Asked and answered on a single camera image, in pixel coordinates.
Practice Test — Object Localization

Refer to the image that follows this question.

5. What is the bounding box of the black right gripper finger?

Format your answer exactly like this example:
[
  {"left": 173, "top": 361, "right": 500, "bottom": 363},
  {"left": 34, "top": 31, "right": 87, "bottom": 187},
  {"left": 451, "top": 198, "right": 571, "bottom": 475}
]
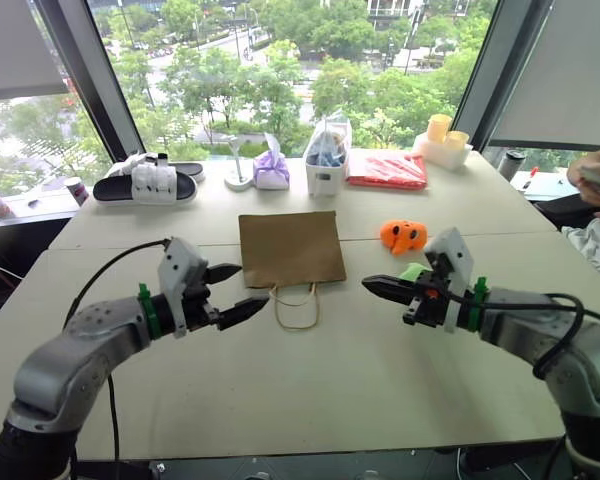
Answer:
[
  {"left": 374, "top": 288, "right": 415, "bottom": 307},
  {"left": 361, "top": 274, "right": 418, "bottom": 295}
]

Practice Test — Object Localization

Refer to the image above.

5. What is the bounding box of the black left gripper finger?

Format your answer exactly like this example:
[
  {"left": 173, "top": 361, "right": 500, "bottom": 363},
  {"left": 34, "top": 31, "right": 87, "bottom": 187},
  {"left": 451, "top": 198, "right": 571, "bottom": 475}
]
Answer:
[
  {"left": 206, "top": 263, "right": 243, "bottom": 287},
  {"left": 217, "top": 294, "right": 272, "bottom": 333}
]

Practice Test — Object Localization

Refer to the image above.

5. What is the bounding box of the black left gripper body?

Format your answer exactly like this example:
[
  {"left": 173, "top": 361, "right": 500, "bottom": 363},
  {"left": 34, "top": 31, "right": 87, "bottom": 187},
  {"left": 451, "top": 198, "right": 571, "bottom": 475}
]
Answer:
[{"left": 181, "top": 266, "right": 222, "bottom": 332}]

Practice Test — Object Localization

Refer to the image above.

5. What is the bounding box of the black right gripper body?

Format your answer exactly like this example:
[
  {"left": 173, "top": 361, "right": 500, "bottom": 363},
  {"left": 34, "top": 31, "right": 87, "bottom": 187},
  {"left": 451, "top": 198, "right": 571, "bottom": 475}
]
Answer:
[{"left": 401, "top": 268, "right": 455, "bottom": 330}]

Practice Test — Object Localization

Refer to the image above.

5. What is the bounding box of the green small object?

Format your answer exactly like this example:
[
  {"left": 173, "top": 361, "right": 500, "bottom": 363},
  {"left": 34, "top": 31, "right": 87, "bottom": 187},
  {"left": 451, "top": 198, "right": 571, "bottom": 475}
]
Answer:
[{"left": 396, "top": 261, "right": 432, "bottom": 282}]

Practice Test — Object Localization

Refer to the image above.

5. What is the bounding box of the orange plush toy with eyes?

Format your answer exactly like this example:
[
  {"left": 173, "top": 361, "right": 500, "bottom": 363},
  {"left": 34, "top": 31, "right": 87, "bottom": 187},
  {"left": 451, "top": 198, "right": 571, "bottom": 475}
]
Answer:
[{"left": 378, "top": 219, "right": 428, "bottom": 257}]

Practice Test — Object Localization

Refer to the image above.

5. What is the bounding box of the brown paper bag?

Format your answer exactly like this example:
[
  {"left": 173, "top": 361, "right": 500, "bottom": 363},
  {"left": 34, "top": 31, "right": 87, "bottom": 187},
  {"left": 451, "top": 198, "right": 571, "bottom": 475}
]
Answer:
[{"left": 237, "top": 210, "right": 348, "bottom": 332}]

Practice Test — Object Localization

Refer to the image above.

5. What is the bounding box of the red packet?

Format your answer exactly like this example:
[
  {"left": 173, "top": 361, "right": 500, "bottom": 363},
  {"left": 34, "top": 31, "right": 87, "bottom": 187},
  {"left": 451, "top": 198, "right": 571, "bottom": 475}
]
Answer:
[{"left": 345, "top": 152, "right": 428, "bottom": 192}]

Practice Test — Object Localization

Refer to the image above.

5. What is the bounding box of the purple tissue pack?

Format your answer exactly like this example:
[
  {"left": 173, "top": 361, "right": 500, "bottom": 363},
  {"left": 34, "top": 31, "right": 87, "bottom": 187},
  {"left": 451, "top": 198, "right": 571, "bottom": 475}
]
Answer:
[{"left": 251, "top": 131, "right": 291, "bottom": 192}]

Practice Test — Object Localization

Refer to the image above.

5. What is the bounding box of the clear bag with blue contents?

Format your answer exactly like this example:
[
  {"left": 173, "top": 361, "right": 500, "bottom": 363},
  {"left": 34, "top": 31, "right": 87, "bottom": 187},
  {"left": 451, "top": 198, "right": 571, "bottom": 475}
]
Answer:
[{"left": 305, "top": 110, "right": 353, "bottom": 169}]

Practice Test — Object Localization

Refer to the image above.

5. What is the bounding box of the person bare hand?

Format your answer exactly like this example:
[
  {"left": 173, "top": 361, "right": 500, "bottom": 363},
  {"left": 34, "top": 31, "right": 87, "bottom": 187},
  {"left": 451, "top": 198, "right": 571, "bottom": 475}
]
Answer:
[{"left": 566, "top": 145, "right": 600, "bottom": 206}]

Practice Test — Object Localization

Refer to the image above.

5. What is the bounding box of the white stand with round base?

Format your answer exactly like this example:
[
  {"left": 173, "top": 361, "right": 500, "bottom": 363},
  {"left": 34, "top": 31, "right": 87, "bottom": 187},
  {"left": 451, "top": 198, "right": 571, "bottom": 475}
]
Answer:
[{"left": 223, "top": 135, "right": 257, "bottom": 192}]

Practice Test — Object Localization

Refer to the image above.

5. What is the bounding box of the black white slide sandal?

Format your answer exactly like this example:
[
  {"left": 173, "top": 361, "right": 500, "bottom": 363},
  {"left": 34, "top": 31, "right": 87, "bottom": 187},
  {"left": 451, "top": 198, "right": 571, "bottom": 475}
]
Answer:
[
  {"left": 104, "top": 151, "right": 207, "bottom": 184},
  {"left": 92, "top": 160, "right": 199, "bottom": 208}
]

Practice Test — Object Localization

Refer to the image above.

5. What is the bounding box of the white plastic basket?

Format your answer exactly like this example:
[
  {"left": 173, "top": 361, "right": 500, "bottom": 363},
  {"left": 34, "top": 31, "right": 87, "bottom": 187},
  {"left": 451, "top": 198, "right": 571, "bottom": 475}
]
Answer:
[{"left": 303, "top": 148, "right": 350, "bottom": 199}]

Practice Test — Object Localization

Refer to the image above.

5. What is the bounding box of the white rectangular container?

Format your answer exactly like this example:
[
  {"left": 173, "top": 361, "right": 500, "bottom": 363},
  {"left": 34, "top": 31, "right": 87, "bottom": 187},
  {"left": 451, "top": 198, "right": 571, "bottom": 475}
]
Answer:
[{"left": 411, "top": 131, "right": 474, "bottom": 173}]

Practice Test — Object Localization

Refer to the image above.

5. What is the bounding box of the tall pale yellow cup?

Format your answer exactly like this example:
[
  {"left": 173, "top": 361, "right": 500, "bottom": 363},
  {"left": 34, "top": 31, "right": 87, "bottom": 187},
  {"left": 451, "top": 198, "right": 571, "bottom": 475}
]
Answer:
[{"left": 425, "top": 113, "right": 453, "bottom": 145}]

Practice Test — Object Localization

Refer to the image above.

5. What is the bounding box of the silver tumbler with black lid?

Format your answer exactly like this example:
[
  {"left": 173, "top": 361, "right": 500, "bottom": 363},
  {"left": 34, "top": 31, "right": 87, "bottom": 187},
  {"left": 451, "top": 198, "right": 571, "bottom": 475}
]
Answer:
[{"left": 496, "top": 148, "right": 528, "bottom": 182}]

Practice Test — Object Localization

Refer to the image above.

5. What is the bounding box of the white can with dark red band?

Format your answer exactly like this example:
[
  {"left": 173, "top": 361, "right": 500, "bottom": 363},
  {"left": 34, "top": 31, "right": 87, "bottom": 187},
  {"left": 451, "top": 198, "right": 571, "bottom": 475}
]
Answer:
[{"left": 63, "top": 175, "right": 91, "bottom": 208}]

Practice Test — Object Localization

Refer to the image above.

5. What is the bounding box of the white side desk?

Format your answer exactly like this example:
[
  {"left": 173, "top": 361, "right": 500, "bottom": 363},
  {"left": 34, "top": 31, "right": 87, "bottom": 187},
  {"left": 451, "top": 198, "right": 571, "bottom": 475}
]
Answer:
[{"left": 508, "top": 168, "right": 576, "bottom": 202}]

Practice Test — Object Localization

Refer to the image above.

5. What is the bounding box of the grey roller blind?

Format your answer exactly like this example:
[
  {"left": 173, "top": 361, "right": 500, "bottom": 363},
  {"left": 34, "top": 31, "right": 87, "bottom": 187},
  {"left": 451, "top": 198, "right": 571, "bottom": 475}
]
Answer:
[
  {"left": 488, "top": 0, "right": 600, "bottom": 151},
  {"left": 0, "top": 0, "right": 70, "bottom": 103}
]

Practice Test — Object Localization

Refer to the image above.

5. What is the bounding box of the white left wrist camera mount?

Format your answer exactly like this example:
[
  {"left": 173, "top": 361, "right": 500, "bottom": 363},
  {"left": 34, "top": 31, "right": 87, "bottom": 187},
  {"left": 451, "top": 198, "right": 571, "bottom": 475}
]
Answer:
[{"left": 156, "top": 237, "right": 209, "bottom": 340}]

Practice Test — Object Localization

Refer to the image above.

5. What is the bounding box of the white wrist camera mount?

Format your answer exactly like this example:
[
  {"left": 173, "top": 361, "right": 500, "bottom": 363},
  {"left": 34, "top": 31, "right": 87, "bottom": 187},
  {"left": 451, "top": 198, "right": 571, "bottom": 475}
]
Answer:
[
  {"left": 156, "top": 237, "right": 209, "bottom": 340},
  {"left": 423, "top": 226, "right": 477, "bottom": 334}
]

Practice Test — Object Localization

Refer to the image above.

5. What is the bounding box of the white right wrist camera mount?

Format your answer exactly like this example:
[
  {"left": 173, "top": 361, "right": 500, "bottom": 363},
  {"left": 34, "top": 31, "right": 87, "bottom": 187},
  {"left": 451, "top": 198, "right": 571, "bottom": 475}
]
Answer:
[{"left": 423, "top": 226, "right": 477, "bottom": 334}]

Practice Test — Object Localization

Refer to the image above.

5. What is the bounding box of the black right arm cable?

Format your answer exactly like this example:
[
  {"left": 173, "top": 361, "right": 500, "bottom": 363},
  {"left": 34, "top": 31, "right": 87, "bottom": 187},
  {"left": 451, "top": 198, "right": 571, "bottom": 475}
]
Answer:
[{"left": 447, "top": 291, "right": 600, "bottom": 380}]

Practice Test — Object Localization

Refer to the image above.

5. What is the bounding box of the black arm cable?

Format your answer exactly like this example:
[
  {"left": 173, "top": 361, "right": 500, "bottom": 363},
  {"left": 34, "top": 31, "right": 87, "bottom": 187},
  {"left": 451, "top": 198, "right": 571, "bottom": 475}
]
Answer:
[
  {"left": 62, "top": 238, "right": 173, "bottom": 464},
  {"left": 447, "top": 291, "right": 600, "bottom": 380}
]

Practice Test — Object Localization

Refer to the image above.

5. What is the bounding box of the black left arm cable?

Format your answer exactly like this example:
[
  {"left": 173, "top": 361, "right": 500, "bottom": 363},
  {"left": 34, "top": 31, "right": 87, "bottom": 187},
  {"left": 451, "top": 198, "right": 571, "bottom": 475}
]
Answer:
[{"left": 62, "top": 238, "right": 173, "bottom": 464}]

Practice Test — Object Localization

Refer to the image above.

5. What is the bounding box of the dark window frame post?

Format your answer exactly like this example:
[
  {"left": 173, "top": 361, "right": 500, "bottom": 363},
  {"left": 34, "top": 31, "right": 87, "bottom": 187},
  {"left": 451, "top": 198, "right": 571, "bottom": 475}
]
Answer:
[
  {"left": 31, "top": 0, "right": 147, "bottom": 165},
  {"left": 451, "top": 0, "right": 556, "bottom": 152}
]

